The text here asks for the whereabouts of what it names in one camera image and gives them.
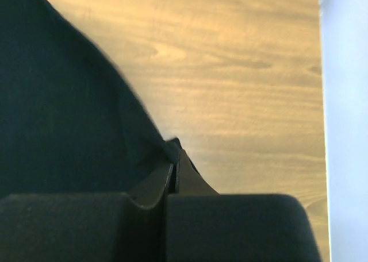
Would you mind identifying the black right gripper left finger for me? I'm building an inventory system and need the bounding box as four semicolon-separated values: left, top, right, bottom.
1;163;173;261

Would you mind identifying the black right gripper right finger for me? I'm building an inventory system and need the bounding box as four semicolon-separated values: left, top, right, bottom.
166;151;321;261

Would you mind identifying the black t-shirt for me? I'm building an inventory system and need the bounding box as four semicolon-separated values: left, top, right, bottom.
1;0;181;197

